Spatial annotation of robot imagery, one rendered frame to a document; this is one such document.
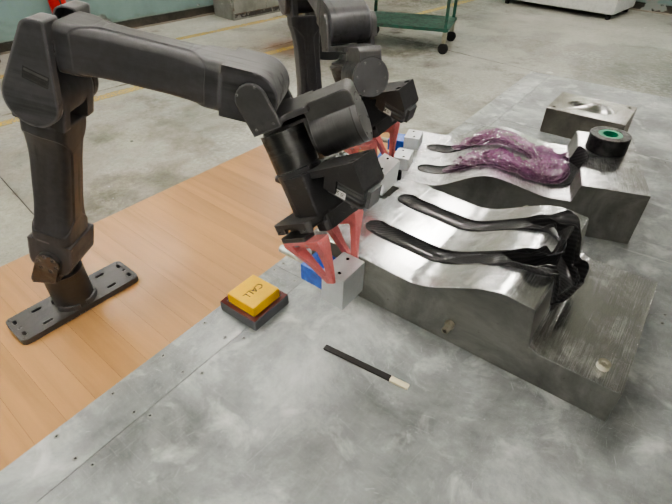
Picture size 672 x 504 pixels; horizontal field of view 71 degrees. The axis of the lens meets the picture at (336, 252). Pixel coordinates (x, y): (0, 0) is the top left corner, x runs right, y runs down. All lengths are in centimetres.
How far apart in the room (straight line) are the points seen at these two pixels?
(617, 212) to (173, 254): 85
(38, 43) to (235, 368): 46
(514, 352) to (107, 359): 59
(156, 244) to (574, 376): 76
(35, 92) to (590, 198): 90
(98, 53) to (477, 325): 58
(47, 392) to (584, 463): 72
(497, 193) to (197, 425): 70
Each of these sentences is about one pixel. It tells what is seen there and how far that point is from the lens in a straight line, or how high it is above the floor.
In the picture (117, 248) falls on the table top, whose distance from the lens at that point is 101.
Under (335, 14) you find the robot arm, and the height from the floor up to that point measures 120.
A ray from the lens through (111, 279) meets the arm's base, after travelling 92.
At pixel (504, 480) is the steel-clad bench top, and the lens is 65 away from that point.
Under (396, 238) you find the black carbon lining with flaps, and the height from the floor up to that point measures 88.
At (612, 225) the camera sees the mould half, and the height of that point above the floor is 84.
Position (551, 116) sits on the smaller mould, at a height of 85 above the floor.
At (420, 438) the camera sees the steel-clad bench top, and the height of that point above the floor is 80.
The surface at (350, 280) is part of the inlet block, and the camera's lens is 62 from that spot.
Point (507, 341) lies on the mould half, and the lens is 71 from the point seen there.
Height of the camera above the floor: 136
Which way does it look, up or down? 39 degrees down
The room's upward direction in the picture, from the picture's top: straight up
